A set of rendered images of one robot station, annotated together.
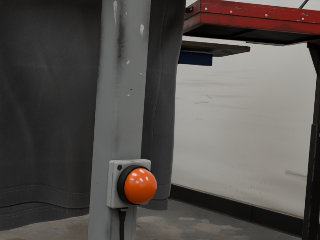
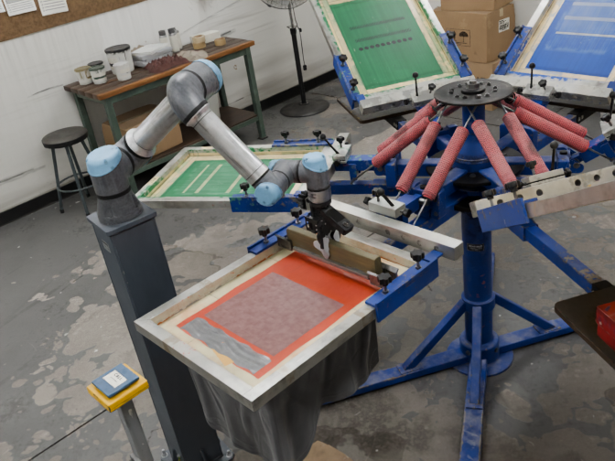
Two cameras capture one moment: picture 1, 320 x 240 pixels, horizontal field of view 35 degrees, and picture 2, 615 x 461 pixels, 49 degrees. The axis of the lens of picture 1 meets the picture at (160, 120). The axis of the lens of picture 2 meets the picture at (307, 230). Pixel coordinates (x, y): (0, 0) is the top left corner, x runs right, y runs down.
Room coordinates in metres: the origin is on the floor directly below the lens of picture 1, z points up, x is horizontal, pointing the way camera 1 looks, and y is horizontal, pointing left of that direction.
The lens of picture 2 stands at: (1.20, -1.45, 2.18)
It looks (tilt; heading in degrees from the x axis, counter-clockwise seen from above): 29 degrees down; 91
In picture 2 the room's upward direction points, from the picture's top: 9 degrees counter-clockwise
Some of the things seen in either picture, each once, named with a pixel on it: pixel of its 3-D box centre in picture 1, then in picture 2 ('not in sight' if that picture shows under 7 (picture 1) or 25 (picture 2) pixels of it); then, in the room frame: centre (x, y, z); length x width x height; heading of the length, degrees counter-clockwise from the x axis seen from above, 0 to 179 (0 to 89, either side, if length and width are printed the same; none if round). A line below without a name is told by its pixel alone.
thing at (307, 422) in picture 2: not in sight; (330, 387); (1.16, 0.14, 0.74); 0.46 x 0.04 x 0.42; 41
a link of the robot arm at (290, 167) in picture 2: not in sight; (285, 173); (1.12, 0.51, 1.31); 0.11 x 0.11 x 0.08; 67
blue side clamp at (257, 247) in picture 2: not in sight; (283, 239); (1.06, 0.69, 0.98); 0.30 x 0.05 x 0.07; 41
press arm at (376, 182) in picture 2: not in sight; (329, 187); (1.27, 1.22, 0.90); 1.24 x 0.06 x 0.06; 161
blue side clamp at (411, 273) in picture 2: not in sight; (403, 286); (1.43, 0.28, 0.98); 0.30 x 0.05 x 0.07; 41
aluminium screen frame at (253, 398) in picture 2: not in sight; (287, 295); (1.06, 0.33, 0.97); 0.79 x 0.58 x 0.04; 41
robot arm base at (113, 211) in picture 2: not in sight; (116, 201); (0.53, 0.64, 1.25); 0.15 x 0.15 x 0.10
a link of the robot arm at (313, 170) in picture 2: not in sight; (315, 171); (1.21, 0.49, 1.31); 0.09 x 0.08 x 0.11; 157
